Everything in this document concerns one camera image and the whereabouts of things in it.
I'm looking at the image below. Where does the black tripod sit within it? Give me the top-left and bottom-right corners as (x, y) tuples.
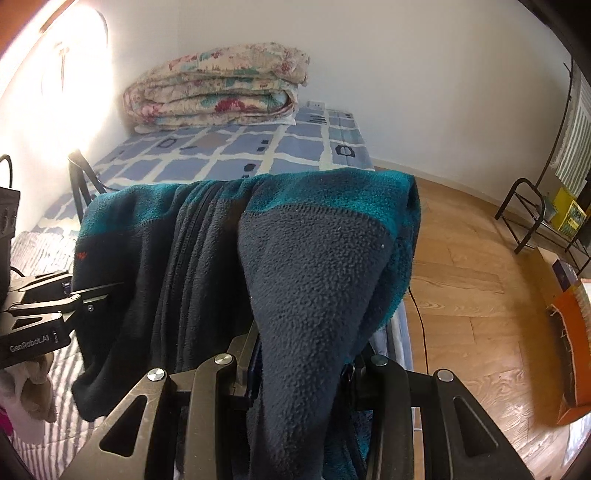
(67, 150), (105, 215)

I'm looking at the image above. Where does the blue checked bed sheet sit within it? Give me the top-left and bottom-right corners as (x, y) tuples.
(39, 106), (375, 232)

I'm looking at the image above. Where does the striped hanging towel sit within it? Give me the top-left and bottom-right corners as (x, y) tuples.
(554, 85), (591, 195)

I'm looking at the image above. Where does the dark blue box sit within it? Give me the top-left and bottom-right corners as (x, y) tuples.
(551, 258), (578, 291)

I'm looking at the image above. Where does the striped grey white blanket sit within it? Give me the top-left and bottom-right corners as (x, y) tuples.
(0, 231), (414, 480)

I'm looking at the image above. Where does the black metal shoe rack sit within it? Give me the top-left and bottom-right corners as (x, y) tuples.
(495, 178), (591, 266)

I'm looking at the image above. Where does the folded floral quilt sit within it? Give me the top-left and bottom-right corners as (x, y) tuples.
(122, 41), (310, 134)

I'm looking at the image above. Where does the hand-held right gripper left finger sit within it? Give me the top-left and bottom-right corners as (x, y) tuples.
(60, 323), (262, 480)

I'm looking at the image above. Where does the black ring light cable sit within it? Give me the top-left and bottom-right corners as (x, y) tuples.
(406, 286), (430, 374)

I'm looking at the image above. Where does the orange box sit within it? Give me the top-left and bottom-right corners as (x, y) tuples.
(547, 281), (591, 425)

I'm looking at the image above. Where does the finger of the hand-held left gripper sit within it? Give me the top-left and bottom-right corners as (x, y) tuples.
(9, 271), (125, 303)
(9, 294), (112, 325)

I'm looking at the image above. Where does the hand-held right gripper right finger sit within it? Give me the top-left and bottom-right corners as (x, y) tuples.
(339, 353), (536, 480)

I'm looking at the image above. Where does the teal plaid fleece jacket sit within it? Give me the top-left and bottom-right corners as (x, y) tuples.
(71, 167), (422, 480)

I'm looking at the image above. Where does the yellow box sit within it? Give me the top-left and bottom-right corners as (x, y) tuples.
(551, 187), (583, 232)

